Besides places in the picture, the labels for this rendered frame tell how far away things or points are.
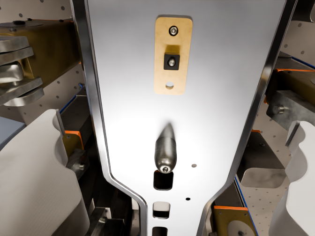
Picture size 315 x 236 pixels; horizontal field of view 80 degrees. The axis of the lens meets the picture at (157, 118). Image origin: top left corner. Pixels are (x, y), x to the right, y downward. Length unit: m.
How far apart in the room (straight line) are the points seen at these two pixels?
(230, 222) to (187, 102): 0.35
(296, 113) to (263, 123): 0.43
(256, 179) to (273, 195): 0.60
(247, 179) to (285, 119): 0.14
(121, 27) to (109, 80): 0.06
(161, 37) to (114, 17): 0.05
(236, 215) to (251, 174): 0.20
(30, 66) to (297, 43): 0.58
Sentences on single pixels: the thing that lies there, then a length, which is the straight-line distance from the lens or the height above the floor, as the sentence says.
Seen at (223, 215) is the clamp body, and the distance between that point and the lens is 0.53.
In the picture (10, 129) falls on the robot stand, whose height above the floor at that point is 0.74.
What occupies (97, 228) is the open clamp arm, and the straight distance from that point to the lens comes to 0.44.
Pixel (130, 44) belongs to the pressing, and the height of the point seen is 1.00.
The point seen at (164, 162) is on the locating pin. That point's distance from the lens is 0.24.
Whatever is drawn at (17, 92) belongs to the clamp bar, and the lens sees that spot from 0.20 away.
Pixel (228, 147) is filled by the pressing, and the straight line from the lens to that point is 0.30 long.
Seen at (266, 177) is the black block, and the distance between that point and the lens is 0.38.
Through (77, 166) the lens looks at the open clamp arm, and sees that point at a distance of 0.33.
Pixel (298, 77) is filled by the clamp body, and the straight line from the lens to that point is 0.33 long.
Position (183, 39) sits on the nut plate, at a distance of 0.22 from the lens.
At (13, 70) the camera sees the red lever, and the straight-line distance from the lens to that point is 0.20.
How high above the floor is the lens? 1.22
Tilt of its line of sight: 58 degrees down
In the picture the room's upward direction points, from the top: 175 degrees counter-clockwise
